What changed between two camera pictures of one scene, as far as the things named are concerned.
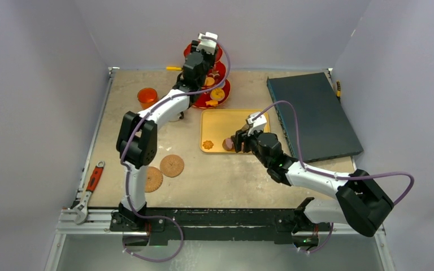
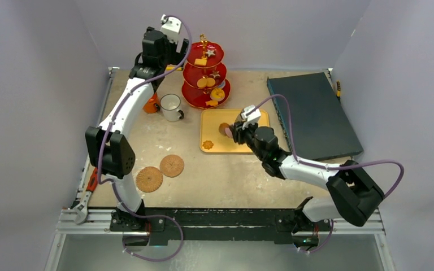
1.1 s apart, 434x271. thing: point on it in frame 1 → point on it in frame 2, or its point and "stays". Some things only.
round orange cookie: [209, 81] stays
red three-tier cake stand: [216, 91] stays
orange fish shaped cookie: [213, 103] stays
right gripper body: [239, 139] → [237, 132]
